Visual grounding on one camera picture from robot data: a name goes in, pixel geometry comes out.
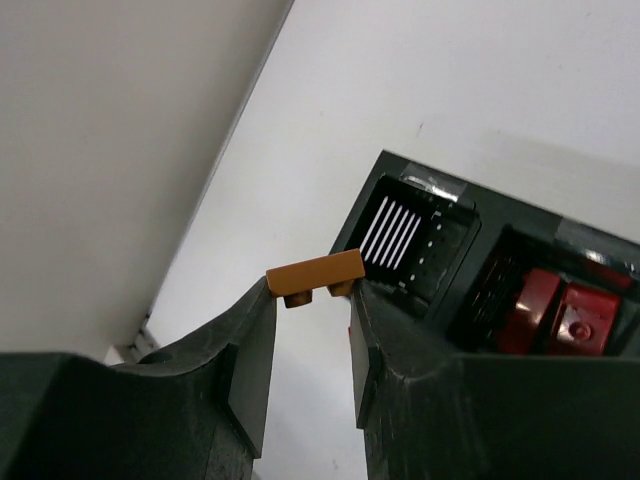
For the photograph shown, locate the red rectangular lego brick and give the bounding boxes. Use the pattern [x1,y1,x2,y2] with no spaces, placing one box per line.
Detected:
[544,283,621,356]

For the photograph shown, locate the black double container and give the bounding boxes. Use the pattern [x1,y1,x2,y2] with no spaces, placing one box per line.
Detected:
[332,151,639,357]

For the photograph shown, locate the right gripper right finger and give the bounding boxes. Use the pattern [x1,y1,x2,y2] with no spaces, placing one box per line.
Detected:
[350,280,639,479]

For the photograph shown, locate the orange lego plate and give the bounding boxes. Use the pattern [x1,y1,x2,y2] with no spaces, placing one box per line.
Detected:
[266,249,365,309]

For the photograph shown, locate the red curved lego brick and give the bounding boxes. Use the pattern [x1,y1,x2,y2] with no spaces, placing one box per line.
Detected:
[508,268,563,354]

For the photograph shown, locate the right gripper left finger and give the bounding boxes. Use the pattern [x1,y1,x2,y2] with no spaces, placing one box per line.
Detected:
[1,280,277,479]

